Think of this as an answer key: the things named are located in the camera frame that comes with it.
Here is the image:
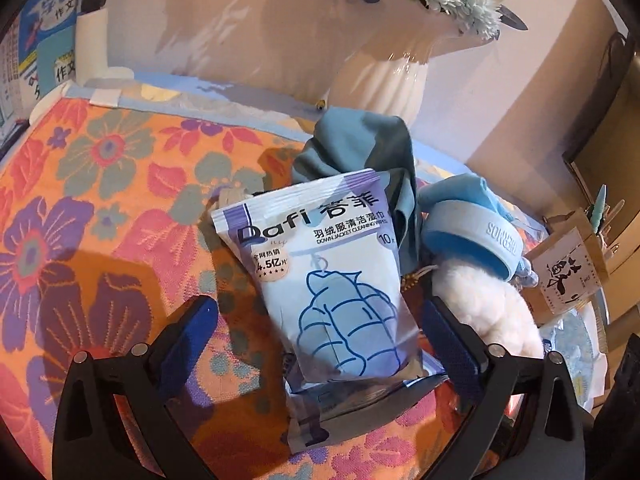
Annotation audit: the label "row of books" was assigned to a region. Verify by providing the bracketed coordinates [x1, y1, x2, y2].
[0, 0, 81, 131]

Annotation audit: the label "teal cloth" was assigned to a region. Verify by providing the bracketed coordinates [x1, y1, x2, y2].
[291, 110, 423, 273]

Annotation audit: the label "clear plastic bag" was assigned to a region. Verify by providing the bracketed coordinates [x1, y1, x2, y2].
[542, 305, 608, 406]

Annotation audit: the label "white desk lamp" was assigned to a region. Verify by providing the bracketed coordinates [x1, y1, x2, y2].
[75, 0, 136, 106]

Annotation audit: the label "white ribbed vase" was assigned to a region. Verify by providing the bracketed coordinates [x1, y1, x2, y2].
[327, 10, 496, 128]

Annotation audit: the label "printed beige pen holder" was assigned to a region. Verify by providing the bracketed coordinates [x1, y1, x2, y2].
[530, 207, 611, 326]

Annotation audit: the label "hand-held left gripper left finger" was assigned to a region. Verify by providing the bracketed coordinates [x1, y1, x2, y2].
[52, 295, 221, 480]

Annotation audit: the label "brown bead string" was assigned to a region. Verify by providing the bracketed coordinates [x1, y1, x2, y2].
[402, 265, 441, 292]

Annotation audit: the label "white plush toy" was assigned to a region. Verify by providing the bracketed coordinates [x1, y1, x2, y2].
[432, 255, 546, 361]

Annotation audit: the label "blue white wet wipes packet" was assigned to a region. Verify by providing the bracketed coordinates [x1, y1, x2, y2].
[210, 167, 446, 393]

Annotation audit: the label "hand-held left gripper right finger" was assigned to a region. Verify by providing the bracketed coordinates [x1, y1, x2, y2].
[422, 296, 588, 480]

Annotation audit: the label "shiny wet wipes packet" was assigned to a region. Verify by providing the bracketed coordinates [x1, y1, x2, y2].
[284, 370, 453, 453]

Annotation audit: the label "orange floral blanket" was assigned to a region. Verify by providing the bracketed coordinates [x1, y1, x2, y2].
[0, 95, 551, 480]

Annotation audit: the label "pens in holder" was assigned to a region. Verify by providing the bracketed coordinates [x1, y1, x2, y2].
[590, 185, 626, 233]

